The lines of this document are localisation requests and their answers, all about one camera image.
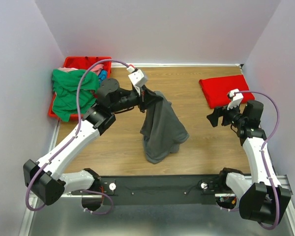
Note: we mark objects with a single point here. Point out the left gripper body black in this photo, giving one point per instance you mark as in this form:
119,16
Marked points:
142,103

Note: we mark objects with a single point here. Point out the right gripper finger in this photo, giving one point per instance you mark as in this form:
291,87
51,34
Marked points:
218,111
213,119

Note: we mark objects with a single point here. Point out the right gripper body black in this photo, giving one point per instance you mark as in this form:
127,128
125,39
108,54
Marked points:
230,116

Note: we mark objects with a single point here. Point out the grey t shirt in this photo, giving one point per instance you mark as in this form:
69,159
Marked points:
162,131

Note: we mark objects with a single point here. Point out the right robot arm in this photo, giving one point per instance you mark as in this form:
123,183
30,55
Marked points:
263,200

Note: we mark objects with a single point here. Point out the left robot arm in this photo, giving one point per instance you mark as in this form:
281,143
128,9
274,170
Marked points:
46,178

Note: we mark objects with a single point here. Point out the folded red t shirt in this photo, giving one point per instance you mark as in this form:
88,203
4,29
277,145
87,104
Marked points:
216,89

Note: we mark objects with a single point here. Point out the blue t shirt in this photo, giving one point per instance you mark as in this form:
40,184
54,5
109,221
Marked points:
102,75

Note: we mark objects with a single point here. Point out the pink t shirt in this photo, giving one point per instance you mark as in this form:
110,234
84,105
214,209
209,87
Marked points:
97,69

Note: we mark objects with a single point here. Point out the red plastic bin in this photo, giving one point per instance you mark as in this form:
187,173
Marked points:
80,63

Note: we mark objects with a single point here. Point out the green t shirt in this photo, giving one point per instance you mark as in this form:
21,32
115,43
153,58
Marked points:
65,86

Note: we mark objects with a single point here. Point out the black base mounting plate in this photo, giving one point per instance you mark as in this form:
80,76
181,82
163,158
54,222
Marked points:
163,189

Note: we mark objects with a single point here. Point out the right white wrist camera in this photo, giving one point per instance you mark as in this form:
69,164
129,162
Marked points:
235,97

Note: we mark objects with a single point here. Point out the aluminium frame rail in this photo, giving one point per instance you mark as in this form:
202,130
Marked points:
97,202

